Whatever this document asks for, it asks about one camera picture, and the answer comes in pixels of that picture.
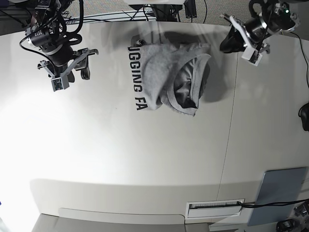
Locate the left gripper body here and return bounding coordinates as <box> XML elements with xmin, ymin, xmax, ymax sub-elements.
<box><xmin>221</xmin><ymin>14</ymin><xmax>267</xmax><ymax>48</ymax></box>

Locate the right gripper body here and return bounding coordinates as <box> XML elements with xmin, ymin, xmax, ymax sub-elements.
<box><xmin>37</xmin><ymin>48</ymin><xmax>98</xmax><ymax>76</ymax></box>

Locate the grey T-shirt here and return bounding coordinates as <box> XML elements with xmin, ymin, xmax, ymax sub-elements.
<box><xmin>127</xmin><ymin>40</ymin><xmax>211</xmax><ymax>116</ymax></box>

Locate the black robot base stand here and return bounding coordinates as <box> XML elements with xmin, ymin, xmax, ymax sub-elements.
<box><xmin>124</xmin><ymin>0</ymin><xmax>186</xmax><ymax>22</ymax></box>

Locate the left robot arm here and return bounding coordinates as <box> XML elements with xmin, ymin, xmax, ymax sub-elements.
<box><xmin>220</xmin><ymin>0</ymin><xmax>301</xmax><ymax>54</ymax></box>

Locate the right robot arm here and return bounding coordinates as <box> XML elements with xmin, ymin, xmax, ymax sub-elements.
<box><xmin>19</xmin><ymin>0</ymin><xmax>98</xmax><ymax>84</ymax></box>

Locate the black object at right edge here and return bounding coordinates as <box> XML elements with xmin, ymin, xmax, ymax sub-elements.
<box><xmin>298</xmin><ymin>102</ymin><xmax>309</xmax><ymax>131</ymax></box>

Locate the blue-grey tablet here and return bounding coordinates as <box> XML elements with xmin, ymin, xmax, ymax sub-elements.
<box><xmin>247</xmin><ymin>167</ymin><xmax>307</xmax><ymax>227</ymax></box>

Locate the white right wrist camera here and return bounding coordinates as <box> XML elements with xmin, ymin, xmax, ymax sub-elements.
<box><xmin>51</xmin><ymin>76</ymin><xmax>70</xmax><ymax>92</ymax></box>

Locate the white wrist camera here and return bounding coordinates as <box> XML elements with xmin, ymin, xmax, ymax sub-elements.
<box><xmin>51</xmin><ymin>76</ymin><xmax>70</xmax><ymax>92</ymax></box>
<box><xmin>241</xmin><ymin>47</ymin><xmax>263</xmax><ymax>66</ymax></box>

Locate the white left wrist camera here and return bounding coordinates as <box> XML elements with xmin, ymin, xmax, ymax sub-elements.
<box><xmin>241</xmin><ymin>47</ymin><xmax>263</xmax><ymax>66</ymax></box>

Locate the black cable to grommet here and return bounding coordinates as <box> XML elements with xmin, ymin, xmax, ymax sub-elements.
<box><xmin>237</xmin><ymin>199</ymin><xmax>309</xmax><ymax>209</ymax></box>

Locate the white cable grommet box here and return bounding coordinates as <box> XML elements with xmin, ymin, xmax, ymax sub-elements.
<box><xmin>185</xmin><ymin>199</ymin><xmax>245</xmax><ymax>219</ymax></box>

